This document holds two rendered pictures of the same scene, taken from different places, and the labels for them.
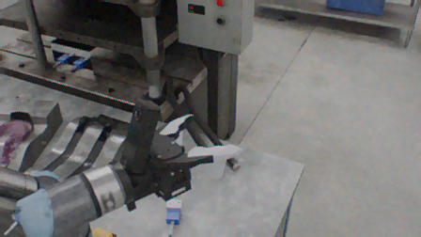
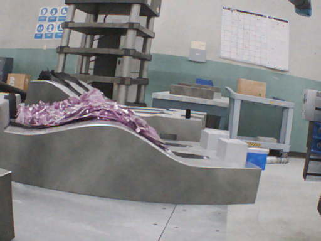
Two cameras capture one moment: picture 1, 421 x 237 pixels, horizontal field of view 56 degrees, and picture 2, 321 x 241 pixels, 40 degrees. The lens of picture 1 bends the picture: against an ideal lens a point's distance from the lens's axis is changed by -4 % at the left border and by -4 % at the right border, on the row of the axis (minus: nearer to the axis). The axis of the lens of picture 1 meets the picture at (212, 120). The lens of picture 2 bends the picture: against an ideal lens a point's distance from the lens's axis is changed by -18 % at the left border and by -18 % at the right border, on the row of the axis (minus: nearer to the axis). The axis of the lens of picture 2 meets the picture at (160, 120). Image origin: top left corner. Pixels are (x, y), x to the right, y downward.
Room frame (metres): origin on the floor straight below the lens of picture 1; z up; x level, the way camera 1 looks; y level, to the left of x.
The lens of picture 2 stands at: (1.36, 1.60, 0.96)
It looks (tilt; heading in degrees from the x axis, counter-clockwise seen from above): 5 degrees down; 252
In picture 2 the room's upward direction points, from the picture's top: 7 degrees clockwise
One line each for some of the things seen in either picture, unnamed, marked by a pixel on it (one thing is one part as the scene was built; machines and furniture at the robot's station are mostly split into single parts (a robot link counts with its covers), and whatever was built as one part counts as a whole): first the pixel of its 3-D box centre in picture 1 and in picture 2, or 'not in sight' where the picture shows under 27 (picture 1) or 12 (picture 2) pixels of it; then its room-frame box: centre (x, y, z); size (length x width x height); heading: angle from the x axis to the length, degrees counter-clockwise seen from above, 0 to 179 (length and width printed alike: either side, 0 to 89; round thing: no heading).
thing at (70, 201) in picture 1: (58, 211); not in sight; (0.40, 0.23, 1.43); 0.11 x 0.08 x 0.09; 125
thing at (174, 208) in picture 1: (173, 219); not in sight; (0.89, 0.13, 0.83); 0.13 x 0.05 x 0.05; 176
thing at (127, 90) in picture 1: (105, 52); not in sight; (2.21, 0.64, 0.76); 1.30 x 0.84 x 0.07; 65
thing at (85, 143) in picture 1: (86, 155); (88, 112); (1.16, 0.48, 0.87); 0.50 x 0.26 x 0.14; 155
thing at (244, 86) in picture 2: not in sight; (251, 90); (-1.99, -4.68, 0.94); 0.41 x 0.33 x 0.29; 162
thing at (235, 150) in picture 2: not in sight; (256, 159); (0.97, 0.92, 0.86); 0.13 x 0.05 x 0.05; 172
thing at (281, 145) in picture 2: not in sight; (258, 125); (-2.13, -4.60, 0.47); 1.10 x 0.52 x 0.94; 162
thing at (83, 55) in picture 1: (101, 42); not in sight; (2.12, 0.63, 0.87); 0.50 x 0.27 x 0.17; 155
